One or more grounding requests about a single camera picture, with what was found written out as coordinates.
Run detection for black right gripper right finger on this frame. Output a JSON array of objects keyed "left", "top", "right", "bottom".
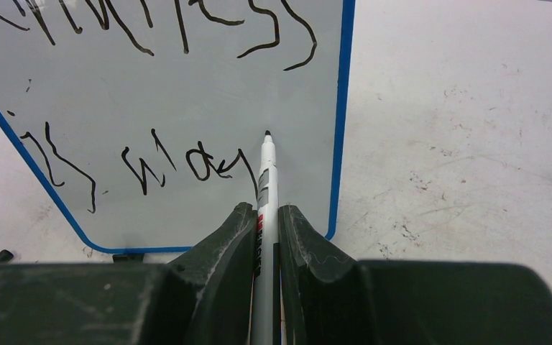
[{"left": 279, "top": 206, "right": 552, "bottom": 344}]

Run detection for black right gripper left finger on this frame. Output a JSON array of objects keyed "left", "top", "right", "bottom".
[{"left": 0, "top": 203, "right": 257, "bottom": 344}]

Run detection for white marker pen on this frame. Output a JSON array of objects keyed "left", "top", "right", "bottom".
[{"left": 249, "top": 131, "right": 281, "bottom": 344}]

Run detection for blue framed whiteboard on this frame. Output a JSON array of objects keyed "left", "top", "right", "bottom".
[{"left": 0, "top": 1, "right": 355, "bottom": 254}]

